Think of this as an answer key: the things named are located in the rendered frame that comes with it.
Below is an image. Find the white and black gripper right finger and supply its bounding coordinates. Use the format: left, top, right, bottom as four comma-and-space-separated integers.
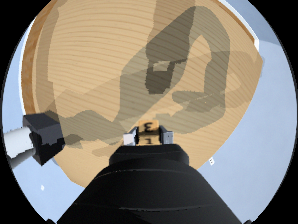
159, 125, 173, 144

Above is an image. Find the small tan wooden cube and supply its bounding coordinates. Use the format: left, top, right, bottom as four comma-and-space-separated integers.
138, 120, 159, 145

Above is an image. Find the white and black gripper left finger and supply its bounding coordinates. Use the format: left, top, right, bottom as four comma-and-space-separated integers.
123, 126, 139, 146

